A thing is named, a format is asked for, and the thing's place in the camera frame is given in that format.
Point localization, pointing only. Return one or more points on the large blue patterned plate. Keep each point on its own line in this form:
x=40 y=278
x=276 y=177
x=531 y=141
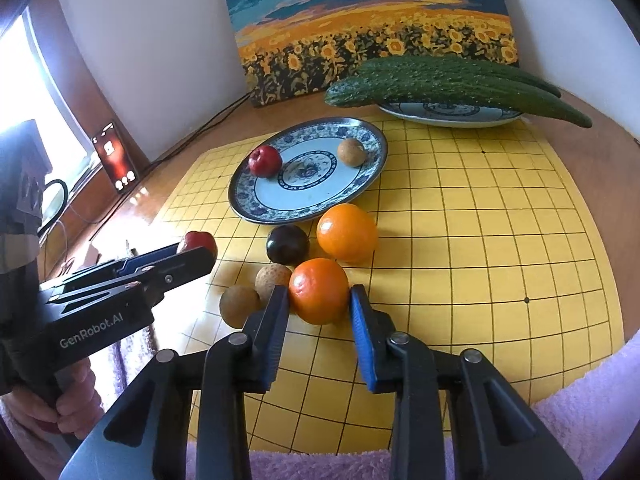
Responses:
x=310 y=195

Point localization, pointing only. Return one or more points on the pink fluffy towel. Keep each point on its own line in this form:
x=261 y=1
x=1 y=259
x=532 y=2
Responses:
x=590 y=410

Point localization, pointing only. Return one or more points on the person's left hand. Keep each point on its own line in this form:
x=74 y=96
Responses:
x=82 y=395

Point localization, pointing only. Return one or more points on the sunflower field painting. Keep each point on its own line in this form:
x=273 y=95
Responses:
x=350 y=10

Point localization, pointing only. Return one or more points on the yellow grid game board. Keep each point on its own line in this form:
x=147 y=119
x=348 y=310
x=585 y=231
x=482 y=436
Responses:
x=475 y=260

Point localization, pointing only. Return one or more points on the brown longan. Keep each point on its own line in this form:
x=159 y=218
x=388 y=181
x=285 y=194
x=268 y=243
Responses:
x=270 y=279
x=239 y=305
x=351 y=152

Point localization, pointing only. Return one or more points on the orange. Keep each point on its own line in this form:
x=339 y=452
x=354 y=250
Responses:
x=347 y=232
x=317 y=291

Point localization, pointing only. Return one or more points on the small red apple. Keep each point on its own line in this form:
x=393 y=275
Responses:
x=265 y=161
x=199 y=240

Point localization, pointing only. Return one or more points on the small blue patterned plate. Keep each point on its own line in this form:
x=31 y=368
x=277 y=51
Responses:
x=450 y=116

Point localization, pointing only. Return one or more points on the dark purple plum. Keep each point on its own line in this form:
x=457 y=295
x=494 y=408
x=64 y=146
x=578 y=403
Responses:
x=287 y=245

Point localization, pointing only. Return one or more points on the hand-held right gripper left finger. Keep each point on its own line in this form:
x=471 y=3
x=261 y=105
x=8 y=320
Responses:
x=278 y=320

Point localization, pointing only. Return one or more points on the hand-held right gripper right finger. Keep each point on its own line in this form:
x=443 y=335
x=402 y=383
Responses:
x=361 y=330

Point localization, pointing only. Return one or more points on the wooden window frame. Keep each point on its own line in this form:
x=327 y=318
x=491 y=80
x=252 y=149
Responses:
x=127 y=135

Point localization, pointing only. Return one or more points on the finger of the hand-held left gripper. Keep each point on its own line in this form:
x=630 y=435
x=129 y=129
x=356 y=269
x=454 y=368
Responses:
x=145 y=261
x=185 y=265

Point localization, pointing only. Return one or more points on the smartphone with lit screen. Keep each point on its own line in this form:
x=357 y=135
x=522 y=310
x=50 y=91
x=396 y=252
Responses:
x=114 y=157

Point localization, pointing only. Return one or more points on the green cucumber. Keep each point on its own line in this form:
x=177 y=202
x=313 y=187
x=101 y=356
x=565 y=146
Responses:
x=450 y=92
x=450 y=64

